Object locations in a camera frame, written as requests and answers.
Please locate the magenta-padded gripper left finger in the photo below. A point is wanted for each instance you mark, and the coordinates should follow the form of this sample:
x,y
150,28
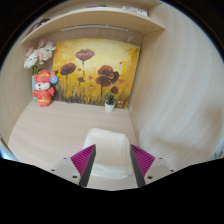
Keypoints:
x,y
83,161

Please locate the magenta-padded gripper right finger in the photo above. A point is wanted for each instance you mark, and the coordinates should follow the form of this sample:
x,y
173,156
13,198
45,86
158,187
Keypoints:
x,y
143,161

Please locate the cream white towel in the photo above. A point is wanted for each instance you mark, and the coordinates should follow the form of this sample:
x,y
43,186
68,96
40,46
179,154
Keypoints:
x,y
110,150

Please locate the small plant in white pot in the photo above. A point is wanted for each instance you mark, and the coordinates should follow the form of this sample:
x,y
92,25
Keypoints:
x,y
109,106

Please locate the red plush mouse toy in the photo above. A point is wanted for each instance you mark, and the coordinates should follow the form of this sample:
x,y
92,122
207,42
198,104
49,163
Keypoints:
x,y
44,93

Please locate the light blue vase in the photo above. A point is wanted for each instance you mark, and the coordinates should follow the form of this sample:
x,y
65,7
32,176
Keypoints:
x,y
33,83

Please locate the yellow poppy flower painting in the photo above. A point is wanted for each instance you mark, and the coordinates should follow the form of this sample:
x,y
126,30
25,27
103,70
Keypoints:
x,y
100,60

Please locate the pink white flower bouquet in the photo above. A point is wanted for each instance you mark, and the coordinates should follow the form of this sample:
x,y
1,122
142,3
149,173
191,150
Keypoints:
x,y
38,55

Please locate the white light bar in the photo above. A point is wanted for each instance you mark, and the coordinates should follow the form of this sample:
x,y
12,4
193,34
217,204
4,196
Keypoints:
x,y
95,28

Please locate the wooden shelf with items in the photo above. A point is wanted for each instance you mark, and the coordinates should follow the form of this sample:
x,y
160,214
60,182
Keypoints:
x,y
100,18

